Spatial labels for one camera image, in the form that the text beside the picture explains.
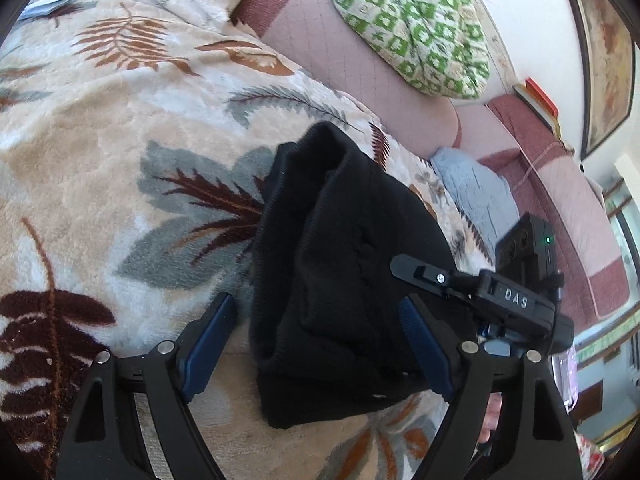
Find black pants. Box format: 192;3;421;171
250;122;456;429

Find person's right hand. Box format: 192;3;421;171
477;392;502;444

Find light blue pillow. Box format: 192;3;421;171
430;148;520;260

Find pink padded headboard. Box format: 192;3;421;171
231;0;634;330

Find stack of books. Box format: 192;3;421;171
513;78;562;139

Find leaf patterned fleece blanket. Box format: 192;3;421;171
1;0;485;479

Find green patterned quilt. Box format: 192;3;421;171
332;0;490;100

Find small blue booklet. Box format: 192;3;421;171
18;0;75;21

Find black camera box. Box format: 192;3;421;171
496;212;564;306

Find framed wall picture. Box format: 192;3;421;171
568;0;636;158

